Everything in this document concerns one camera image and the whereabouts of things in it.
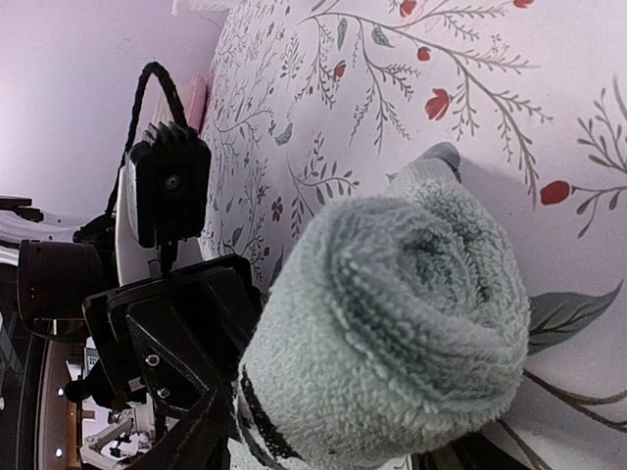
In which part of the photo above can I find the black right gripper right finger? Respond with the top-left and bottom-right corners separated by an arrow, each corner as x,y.
420,433 -> 528,470

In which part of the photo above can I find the pink plate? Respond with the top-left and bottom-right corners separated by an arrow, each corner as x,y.
180,74 -> 209,132

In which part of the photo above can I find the white plastic basket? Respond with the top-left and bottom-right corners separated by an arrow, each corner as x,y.
170,0 -> 232,16

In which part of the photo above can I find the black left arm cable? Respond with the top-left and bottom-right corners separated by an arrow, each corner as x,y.
105,61 -> 190,216

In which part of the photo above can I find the light green towel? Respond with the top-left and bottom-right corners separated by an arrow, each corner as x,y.
239,142 -> 530,469

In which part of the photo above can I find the white towel label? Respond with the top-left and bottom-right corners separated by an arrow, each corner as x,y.
234,366 -> 311,470

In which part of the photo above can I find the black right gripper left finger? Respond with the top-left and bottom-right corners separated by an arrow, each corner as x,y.
131,383 -> 235,470

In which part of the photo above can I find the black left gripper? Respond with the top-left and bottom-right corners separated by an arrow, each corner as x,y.
17,240 -> 262,418

